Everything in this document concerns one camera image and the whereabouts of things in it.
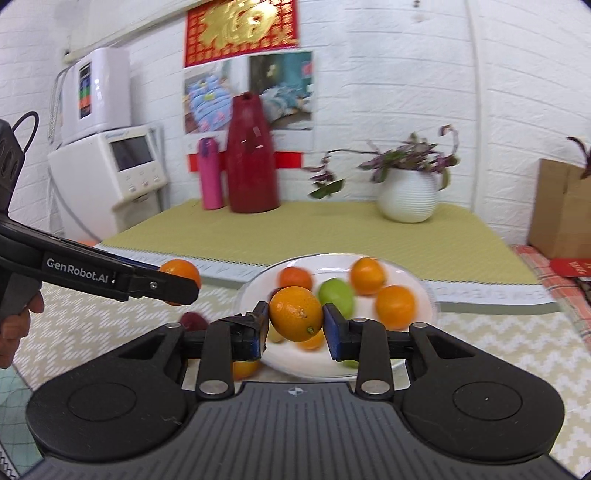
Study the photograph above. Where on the bedding wall poster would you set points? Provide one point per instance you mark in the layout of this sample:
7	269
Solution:
207	97

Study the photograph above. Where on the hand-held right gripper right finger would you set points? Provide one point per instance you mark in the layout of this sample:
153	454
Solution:
332	332

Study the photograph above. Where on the dark red plum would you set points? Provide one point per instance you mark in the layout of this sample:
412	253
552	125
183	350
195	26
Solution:
194	321

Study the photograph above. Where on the white plate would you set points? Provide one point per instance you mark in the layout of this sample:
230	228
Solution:
325	267

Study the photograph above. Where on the green woven mat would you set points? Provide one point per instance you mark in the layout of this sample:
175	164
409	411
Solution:
323	230

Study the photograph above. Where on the small orange kumquat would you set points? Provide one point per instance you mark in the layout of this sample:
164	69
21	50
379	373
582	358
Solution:
368	275
244	369

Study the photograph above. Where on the dark purple plant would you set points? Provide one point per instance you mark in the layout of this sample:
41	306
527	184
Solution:
585	157

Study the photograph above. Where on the pink thermos bottle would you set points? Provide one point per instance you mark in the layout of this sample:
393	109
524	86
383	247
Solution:
210	175

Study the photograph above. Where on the red thermos jug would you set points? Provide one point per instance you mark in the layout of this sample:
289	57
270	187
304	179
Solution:
251	161

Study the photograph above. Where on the tangerine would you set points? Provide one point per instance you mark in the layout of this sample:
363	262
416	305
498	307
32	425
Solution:
295	277
182	270

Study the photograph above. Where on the white wall pipe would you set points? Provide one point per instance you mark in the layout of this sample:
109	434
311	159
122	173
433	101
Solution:
478	115

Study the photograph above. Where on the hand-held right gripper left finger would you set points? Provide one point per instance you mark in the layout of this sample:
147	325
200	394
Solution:
263	330

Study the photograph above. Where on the green jujube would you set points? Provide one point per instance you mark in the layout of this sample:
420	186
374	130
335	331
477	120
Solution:
336	293
351	363

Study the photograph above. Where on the red gold wall poster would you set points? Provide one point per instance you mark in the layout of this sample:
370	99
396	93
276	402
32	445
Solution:
240	32

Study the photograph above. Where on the person's left hand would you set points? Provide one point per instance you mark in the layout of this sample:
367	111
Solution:
14	337

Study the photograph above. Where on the red plaid cloth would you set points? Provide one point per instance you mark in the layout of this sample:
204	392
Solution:
540	272

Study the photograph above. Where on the white appliance with screen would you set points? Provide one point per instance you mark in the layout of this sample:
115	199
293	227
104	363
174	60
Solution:
87	184

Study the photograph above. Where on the orange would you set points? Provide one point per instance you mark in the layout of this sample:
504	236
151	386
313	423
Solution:
295	314
395	307

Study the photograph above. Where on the purple plant in white pot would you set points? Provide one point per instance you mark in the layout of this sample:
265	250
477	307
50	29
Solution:
406	196

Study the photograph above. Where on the red packet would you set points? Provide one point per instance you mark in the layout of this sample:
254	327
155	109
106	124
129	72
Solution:
570	267

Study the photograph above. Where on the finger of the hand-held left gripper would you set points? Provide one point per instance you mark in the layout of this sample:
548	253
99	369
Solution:
157	286
129	261

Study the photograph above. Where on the white water purifier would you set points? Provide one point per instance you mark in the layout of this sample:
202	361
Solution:
101	92

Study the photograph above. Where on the cardboard box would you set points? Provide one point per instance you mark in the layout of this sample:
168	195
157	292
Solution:
558	207

